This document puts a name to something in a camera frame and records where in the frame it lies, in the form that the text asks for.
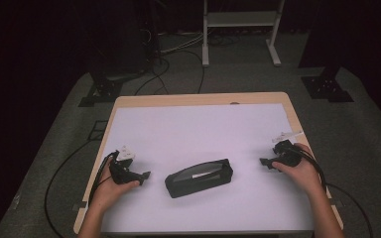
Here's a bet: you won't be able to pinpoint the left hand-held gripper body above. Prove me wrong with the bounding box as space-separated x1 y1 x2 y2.
108 145 145 186

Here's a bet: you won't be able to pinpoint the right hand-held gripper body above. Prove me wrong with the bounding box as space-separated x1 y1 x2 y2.
271 130 305 169

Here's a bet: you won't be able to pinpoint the black pencil case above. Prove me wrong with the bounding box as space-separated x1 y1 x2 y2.
164 158 234 199

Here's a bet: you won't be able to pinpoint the white stick eraser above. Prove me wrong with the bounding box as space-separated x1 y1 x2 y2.
191 171 218 179

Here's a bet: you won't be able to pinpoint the person's right hand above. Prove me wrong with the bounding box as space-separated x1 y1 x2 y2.
271 142 324 199

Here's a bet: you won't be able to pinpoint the person's left hand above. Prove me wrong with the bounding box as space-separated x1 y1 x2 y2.
90 163 141 214

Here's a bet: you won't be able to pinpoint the white table mat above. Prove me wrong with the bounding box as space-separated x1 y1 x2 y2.
100 103 315 234

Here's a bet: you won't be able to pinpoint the black stand base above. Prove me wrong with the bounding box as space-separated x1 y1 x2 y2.
300 65 355 104
77 70 127 108

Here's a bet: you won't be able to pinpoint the wooden table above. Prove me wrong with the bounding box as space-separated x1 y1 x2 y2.
72 91 344 236

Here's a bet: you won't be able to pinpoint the white metal stand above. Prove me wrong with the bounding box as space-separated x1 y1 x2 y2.
201 0 286 68

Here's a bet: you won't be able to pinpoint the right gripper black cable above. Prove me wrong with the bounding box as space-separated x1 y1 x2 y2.
289 145 328 196

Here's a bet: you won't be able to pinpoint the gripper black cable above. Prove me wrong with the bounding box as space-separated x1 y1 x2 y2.
87 150 119 212
289 145 328 196

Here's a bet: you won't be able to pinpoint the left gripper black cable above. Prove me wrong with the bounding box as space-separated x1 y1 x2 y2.
87 150 119 212

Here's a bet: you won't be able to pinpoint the black square floor frame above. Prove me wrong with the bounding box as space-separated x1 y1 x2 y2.
86 119 109 142

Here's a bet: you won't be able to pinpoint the black floor cable bundle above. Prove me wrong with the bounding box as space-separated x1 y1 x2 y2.
133 49 206 97

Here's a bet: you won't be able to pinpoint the white floor cables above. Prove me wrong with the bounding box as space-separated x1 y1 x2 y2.
158 31 206 56

